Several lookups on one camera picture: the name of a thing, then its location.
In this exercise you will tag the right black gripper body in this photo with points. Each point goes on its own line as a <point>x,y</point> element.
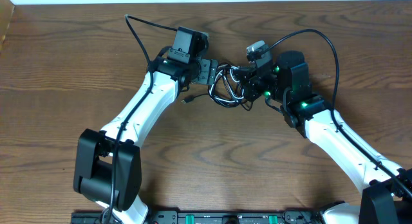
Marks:
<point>267,84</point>

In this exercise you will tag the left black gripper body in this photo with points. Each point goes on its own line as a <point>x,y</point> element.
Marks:
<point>209,71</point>

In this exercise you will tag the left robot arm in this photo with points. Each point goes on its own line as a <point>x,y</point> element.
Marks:
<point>108,162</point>

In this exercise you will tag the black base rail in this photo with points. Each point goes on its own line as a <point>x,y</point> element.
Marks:
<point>277,217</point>

